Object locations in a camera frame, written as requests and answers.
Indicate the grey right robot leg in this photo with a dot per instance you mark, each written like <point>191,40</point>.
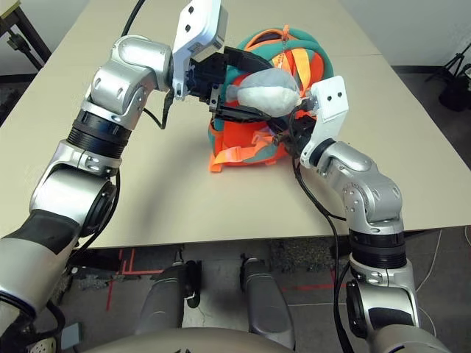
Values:
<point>265,305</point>

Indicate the grey left robot leg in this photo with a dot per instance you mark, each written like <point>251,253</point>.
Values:
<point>163,298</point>

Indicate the grey robot leg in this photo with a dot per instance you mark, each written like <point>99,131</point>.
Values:
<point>265,305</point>
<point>163,298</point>

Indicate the red floor tape cross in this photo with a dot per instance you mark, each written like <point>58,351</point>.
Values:
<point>312,287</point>

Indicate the black bag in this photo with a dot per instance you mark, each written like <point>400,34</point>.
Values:
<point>456,97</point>

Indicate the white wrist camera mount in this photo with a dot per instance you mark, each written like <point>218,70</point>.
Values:
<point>198,22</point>
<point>331,106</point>

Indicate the grey crumpled cloth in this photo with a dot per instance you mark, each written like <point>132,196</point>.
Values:
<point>92,282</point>

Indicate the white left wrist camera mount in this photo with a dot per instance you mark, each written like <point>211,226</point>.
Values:
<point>198,22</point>

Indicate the grey white plush toy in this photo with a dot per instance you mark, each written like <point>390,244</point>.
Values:
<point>265,95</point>

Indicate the beige robot torso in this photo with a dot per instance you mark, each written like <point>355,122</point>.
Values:
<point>184,342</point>

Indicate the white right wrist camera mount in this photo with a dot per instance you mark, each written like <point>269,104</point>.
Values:
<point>331,106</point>

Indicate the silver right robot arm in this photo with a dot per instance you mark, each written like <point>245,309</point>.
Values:
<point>364,191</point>

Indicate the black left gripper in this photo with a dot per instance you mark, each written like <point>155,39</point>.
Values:
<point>206,73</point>

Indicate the grey foot pedal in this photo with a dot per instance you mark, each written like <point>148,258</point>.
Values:
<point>71,336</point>

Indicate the side table with black frame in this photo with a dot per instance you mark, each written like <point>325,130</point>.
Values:
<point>31,36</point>

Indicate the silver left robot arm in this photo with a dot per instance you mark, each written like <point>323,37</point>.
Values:
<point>125,73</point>

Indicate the black stand with clamp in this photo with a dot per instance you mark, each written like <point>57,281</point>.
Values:
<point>14,40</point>

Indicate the black tripod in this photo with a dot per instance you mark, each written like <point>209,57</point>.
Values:
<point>454,66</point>

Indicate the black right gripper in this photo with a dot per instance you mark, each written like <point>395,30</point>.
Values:
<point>303,136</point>

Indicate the black table base bar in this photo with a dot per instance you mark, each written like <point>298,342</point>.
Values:
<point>95,261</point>

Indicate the orange and teal backpack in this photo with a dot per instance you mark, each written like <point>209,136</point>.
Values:
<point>239,139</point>

